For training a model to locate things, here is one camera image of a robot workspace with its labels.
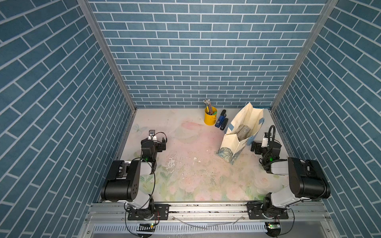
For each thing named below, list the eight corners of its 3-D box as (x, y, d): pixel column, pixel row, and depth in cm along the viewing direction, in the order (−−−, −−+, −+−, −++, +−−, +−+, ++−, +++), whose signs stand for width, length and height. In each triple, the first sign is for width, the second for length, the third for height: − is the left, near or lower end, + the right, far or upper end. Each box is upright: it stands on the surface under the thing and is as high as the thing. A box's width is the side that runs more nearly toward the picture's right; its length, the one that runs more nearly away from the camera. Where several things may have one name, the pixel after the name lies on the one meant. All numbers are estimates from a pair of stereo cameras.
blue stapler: (214, 126, 111) (215, 122, 108) (221, 112, 120) (222, 108, 117) (220, 128, 110) (221, 125, 106) (227, 114, 119) (228, 110, 116)
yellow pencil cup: (204, 125, 112) (205, 114, 103) (204, 117, 118) (204, 106, 108) (215, 125, 112) (217, 114, 103) (214, 117, 118) (216, 106, 108)
